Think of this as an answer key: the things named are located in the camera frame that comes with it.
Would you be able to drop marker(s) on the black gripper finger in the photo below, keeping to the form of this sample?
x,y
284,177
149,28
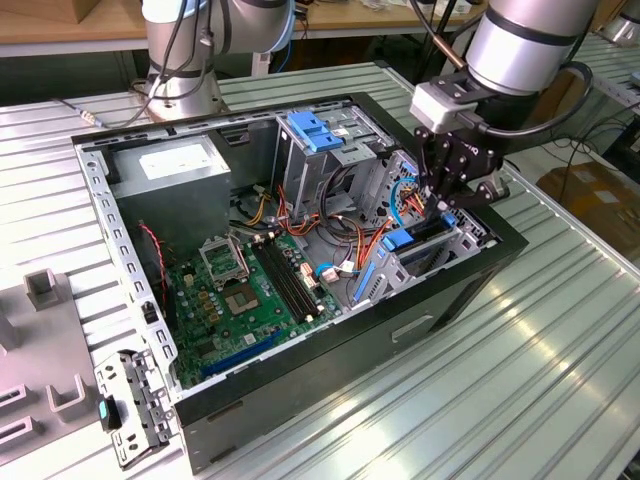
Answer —
x,y
492,192
424,155

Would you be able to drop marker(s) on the hard disk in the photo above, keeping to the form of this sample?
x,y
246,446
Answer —
x,y
397,241

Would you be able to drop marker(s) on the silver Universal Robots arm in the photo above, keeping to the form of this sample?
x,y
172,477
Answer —
x,y
520,55

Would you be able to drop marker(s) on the grey metal disk bay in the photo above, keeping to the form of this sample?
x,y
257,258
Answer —
x,y
391,266

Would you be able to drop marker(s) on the large brown cardboard box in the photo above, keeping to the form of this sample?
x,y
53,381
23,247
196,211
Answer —
x,y
595,200

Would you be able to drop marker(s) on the blue plastic drive latch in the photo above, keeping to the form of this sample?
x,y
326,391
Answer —
x,y
312,132

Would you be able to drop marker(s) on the grey optical drive cage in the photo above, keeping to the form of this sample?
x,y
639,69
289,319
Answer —
x,y
305,175

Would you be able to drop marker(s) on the wooden desk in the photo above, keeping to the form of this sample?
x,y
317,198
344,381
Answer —
x,y
350,21

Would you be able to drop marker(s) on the metal slat side table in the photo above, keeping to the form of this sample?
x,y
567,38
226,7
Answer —
x,y
615,75

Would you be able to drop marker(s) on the black RAM slot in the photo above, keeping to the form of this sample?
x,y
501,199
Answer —
x,y
281,278
289,276
297,273
274,280

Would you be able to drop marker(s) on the black open PC case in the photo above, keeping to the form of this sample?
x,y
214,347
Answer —
x,y
350,345

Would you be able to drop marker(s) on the green motherboard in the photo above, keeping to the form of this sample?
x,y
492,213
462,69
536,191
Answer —
x,y
265,325

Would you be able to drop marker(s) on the CPU socket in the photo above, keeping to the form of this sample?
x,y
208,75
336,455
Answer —
x,y
241,300

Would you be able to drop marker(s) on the grey Dell power supply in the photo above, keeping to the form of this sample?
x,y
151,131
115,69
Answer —
x,y
170,200

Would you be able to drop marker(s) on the blue expansion slot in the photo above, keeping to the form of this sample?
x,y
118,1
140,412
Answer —
x,y
240,356

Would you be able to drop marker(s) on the grey metal slot retainer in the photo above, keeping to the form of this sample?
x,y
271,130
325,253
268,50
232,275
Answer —
x,y
137,372

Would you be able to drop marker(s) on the brown cardboard box on desk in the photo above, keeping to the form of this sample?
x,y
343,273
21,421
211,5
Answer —
x,y
85,10

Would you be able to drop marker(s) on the black latch with blue tab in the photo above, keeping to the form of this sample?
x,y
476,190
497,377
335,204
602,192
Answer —
x,y
111,417

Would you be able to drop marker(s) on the grey parts rack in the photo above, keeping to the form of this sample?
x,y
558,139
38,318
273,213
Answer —
x,y
50,345

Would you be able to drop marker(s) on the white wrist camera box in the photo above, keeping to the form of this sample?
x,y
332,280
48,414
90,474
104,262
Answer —
x,y
435,107

